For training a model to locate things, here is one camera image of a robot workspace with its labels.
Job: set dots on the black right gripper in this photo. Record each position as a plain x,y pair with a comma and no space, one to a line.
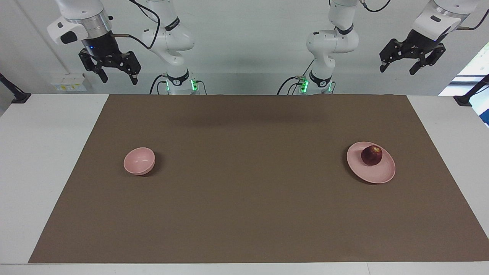
103,46

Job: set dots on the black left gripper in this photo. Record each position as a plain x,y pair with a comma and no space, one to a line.
420,44

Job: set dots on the dark red apple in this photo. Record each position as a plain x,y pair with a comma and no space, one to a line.
371,155

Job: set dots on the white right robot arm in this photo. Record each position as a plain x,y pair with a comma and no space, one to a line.
172,38

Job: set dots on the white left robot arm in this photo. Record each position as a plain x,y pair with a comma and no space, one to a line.
332,42

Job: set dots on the pink bowl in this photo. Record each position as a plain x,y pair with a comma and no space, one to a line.
139,160

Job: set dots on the pink plate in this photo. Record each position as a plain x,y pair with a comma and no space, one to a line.
376,173

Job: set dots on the black clamp stand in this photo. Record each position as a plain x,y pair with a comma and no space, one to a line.
463,100
19,98

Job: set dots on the bright window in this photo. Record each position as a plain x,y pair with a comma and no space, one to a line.
477,65

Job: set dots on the blue object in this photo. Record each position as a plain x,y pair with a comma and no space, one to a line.
486,118

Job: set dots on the brown table mat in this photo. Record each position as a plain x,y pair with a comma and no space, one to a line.
244,191

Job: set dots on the white wall socket strip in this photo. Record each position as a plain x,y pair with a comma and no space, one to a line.
68,83

